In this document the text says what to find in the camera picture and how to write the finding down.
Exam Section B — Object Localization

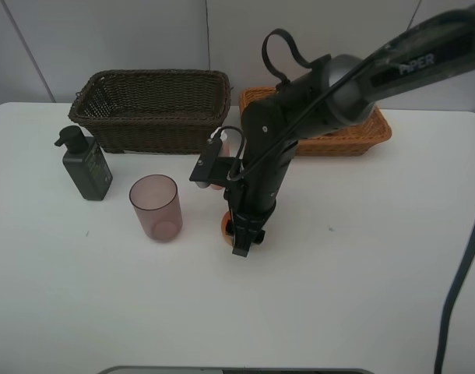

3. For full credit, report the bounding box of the dark green pump bottle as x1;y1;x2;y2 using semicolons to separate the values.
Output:
55;125;113;201

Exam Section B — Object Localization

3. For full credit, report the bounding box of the red yellow peach fruit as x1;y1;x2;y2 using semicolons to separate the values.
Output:
220;211;233;246

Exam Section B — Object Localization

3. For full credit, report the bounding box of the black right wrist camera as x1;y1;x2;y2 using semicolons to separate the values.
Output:
189;135;240;189

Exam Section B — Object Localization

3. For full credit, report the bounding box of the dark brown wicker basket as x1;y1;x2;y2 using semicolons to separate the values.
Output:
69;69;230;154

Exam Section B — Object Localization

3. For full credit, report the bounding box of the translucent pink plastic cup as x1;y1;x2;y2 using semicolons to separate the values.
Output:
128;175;183;242

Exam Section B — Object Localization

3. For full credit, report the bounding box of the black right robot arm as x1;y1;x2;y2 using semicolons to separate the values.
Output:
226;4;475;256

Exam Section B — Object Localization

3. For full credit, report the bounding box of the pink squeeze bottle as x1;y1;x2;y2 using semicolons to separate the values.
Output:
210;128;230;190

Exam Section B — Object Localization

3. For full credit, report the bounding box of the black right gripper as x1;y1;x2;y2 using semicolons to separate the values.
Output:
226;147;290;257

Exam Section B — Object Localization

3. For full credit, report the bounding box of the light brown wicker basket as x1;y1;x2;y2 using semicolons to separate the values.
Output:
239;86;392;157

